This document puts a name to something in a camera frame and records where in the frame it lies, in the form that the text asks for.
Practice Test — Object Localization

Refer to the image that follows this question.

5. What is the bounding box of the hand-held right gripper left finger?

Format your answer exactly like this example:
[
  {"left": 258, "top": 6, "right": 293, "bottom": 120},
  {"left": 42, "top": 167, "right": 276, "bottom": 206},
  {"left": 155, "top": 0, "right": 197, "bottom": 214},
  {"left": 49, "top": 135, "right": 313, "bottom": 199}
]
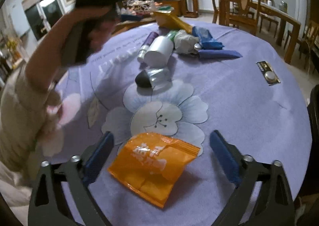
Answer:
[{"left": 27, "top": 131, "right": 114, "bottom": 226}]

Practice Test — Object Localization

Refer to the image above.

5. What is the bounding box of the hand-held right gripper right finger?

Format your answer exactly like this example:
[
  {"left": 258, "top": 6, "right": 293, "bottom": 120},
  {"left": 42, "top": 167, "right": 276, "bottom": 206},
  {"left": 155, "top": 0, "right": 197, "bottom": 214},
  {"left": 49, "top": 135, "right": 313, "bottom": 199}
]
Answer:
[{"left": 210, "top": 130, "right": 296, "bottom": 226}]

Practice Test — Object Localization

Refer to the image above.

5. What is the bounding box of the orange snack packet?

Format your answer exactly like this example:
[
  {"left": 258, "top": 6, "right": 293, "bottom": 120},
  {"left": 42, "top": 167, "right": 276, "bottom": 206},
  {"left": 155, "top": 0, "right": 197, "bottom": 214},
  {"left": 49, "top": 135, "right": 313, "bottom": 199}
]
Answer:
[{"left": 108, "top": 132, "right": 201, "bottom": 208}]

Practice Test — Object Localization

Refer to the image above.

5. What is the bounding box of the black trash bin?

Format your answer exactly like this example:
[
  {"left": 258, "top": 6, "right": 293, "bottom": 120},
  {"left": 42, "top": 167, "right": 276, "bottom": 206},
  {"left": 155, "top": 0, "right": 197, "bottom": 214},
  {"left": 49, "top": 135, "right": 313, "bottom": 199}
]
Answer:
[{"left": 307, "top": 86, "right": 319, "bottom": 192}]

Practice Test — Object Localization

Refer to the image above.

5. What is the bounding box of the person's left forearm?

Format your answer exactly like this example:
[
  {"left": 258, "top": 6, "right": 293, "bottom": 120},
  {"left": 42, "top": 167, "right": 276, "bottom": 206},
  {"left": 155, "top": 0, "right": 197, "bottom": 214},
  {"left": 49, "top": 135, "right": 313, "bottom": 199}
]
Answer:
[{"left": 0, "top": 8, "right": 87, "bottom": 175}]

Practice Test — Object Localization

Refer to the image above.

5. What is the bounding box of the person's left hand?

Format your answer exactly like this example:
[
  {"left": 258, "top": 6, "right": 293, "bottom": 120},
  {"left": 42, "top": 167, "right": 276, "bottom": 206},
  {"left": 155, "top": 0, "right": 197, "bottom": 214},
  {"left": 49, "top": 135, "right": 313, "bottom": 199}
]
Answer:
[{"left": 82, "top": 5, "right": 119, "bottom": 64}]

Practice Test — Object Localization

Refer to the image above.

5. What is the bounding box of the white lace basket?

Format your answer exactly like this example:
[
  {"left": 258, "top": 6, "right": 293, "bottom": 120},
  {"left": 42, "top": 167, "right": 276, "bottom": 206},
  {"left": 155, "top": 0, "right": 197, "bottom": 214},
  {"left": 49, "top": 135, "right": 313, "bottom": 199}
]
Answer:
[{"left": 120, "top": 0, "right": 160, "bottom": 15}]

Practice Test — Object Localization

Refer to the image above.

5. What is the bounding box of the wooden coffee table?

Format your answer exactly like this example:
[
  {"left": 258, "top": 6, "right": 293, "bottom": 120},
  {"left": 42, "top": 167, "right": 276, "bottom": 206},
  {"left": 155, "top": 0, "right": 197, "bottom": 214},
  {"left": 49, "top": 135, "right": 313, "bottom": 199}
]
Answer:
[{"left": 115, "top": 13, "right": 161, "bottom": 35}]

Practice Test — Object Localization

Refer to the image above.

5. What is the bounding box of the purple floral tablecloth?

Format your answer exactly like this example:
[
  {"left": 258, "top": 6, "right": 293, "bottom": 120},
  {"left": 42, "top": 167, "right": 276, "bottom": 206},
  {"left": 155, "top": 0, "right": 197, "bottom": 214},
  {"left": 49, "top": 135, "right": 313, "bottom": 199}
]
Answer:
[{"left": 27, "top": 20, "right": 313, "bottom": 226}]

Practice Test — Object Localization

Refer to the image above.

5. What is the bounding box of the yellow foil packet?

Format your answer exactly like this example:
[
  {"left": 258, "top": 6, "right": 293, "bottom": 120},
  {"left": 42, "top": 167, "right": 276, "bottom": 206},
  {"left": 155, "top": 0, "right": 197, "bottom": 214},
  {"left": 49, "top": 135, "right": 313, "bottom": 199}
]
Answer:
[{"left": 153, "top": 10, "right": 193, "bottom": 34}]

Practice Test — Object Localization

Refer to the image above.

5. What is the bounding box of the purple tube bottle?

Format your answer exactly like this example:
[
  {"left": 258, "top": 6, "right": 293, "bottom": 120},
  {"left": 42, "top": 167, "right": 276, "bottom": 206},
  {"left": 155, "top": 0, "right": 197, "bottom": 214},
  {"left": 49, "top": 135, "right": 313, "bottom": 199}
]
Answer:
[{"left": 137, "top": 31, "right": 160, "bottom": 62}]

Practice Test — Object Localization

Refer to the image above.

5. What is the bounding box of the wooden television cabinet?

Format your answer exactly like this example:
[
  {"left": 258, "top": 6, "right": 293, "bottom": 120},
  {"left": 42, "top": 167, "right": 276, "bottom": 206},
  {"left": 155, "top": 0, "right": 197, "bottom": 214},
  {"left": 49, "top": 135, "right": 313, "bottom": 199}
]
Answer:
[{"left": 171, "top": 0, "right": 187, "bottom": 18}]

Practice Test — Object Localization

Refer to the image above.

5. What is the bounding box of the white plastic jar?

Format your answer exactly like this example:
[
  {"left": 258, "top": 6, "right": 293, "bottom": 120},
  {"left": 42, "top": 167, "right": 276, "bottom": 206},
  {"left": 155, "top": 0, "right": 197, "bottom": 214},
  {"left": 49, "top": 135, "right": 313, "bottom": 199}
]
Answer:
[{"left": 144, "top": 36, "right": 174, "bottom": 67}]

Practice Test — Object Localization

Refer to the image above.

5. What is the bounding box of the glass balcony door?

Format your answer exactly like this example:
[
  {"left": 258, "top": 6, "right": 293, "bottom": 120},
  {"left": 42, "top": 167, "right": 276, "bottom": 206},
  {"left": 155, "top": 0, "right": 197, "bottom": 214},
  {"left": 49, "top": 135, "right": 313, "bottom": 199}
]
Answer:
[{"left": 22, "top": 0, "right": 66, "bottom": 41}]

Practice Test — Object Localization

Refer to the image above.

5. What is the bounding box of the crumpled grey paper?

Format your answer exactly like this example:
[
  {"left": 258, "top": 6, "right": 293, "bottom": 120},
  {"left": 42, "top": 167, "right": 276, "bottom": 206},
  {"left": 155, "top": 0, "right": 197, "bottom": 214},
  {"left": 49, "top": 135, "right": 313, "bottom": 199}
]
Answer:
[{"left": 173, "top": 29, "right": 200, "bottom": 55}]

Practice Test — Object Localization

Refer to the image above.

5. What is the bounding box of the black button battery card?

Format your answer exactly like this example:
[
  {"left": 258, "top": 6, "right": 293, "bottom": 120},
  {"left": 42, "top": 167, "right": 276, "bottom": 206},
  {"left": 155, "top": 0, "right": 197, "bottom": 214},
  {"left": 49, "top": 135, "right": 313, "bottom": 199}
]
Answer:
[{"left": 256, "top": 61, "right": 281, "bottom": 86}]

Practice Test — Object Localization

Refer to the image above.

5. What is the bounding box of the silver tube with black cap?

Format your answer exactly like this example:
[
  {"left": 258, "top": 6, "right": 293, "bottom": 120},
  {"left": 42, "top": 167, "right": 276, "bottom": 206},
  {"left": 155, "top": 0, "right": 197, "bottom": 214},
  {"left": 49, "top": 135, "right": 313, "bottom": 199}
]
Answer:
[{"left": 135, "top": 67, "right": 173, "bottom": 90}]

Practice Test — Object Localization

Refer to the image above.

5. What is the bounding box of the blue plastic bag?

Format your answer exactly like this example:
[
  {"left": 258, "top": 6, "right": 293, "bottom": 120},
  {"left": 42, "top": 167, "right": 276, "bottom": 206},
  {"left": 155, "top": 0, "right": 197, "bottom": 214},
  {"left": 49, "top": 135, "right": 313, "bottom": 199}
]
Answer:
[{"left": 192, "top": 26, "right": 225, "bottom": 51}]

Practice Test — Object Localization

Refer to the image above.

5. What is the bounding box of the purple flat packet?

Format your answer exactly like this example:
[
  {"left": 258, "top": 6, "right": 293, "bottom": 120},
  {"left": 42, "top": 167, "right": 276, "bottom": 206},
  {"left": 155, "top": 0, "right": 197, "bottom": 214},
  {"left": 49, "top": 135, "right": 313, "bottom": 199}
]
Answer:
[{"left": 198, "top": 49, "right": 244, "bottom": 59}]

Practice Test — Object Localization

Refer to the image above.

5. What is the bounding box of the wooden chair with oval inlay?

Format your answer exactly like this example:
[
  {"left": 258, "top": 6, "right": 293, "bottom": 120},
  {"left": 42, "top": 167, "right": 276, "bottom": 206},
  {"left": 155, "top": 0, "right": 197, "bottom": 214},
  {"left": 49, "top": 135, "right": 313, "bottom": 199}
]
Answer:
[{"left": 225, "top": 0, "right": 263, "bottom": 36}]

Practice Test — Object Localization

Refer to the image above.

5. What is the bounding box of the wooden dining chair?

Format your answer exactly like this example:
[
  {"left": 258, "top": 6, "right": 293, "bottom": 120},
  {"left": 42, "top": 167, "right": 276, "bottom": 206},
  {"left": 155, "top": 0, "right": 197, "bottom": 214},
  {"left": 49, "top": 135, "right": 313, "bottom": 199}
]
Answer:
[
  {"left": 259, "top": 0, "right": 280, "bottom": 34},
  {"left": 284, "top": 20, "right": 319, "bottom": 73}
]

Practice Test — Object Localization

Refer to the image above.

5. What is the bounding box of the wooden dining table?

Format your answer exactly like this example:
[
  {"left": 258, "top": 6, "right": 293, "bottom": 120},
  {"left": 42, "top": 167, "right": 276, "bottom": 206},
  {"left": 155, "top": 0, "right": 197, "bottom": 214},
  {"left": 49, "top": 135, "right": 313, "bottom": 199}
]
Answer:
[{"left": 218, "top": 0, "right": 302, "bottom": 65}]

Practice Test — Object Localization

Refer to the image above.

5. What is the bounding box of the white standing air conditioner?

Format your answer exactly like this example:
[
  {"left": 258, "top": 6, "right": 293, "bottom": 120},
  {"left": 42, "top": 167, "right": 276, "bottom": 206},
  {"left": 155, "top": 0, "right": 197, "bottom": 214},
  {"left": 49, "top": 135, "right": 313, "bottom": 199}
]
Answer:
[{"left": 295, "top": 0, "right": 311, "bottom": 22}]

